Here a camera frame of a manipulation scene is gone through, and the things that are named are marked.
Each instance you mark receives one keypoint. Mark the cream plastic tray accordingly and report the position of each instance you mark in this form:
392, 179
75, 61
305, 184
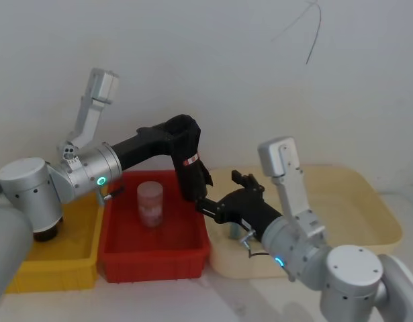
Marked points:
354, 208

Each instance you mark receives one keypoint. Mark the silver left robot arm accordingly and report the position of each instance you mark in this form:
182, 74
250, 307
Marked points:
85, 167

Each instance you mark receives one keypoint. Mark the yellow plastic bin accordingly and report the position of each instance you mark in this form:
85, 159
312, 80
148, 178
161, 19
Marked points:
58, 268

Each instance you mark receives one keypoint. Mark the clear plastic jar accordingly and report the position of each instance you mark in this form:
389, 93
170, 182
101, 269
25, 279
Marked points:
149, 208

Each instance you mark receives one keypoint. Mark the dark brown bottle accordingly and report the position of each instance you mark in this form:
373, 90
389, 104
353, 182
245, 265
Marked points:
46, 233

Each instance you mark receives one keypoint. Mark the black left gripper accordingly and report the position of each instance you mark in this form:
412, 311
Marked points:
139, 147

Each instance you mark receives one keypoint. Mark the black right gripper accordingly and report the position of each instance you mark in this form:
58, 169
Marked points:
250, 211

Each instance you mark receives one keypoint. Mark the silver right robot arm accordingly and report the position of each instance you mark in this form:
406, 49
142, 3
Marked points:
347, 268

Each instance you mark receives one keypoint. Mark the red plastic bin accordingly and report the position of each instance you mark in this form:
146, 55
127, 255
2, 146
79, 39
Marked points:
152, 255

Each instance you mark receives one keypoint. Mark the small grey upright piece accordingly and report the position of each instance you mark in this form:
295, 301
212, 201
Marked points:
234, 231

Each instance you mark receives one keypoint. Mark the black garbage bag roll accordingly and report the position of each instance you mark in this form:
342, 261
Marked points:
192, 177

